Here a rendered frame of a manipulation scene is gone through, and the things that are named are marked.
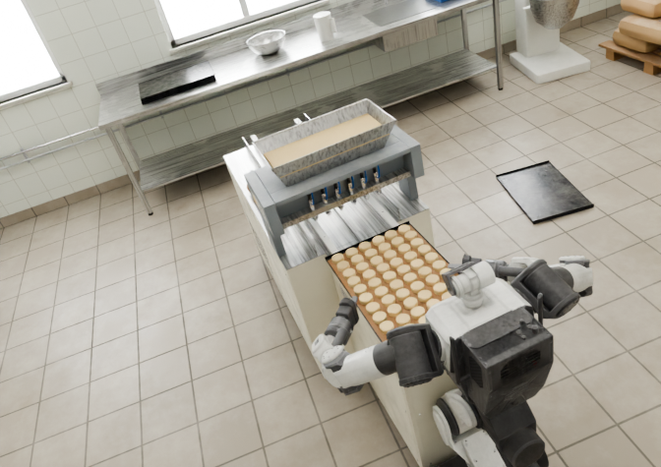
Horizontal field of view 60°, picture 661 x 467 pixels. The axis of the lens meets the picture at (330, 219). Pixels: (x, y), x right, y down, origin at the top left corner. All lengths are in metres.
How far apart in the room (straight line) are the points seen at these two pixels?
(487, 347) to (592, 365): 1.61
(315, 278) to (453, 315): 1.11
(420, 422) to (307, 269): 0.79
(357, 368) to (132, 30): 4.07
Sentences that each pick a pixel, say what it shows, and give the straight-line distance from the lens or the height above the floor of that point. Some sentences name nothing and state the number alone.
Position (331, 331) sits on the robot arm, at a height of 0.94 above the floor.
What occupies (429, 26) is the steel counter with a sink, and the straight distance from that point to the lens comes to 5.17.
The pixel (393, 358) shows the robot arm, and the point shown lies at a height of 1.20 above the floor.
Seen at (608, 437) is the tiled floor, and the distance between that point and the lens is 2.90.
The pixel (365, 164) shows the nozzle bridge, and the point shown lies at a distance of 2.43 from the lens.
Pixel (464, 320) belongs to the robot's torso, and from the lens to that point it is 1.61.
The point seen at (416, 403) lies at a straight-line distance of 2.30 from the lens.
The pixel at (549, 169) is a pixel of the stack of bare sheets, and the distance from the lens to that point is 4.38.
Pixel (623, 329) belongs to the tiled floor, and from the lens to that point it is 3.29.
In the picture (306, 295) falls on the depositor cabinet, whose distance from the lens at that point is 2.66.
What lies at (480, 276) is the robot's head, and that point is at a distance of 1.58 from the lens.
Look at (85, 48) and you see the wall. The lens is 5.30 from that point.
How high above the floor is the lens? 2.41
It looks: 35 degrees down
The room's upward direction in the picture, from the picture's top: 15 degrees counter-clockwise
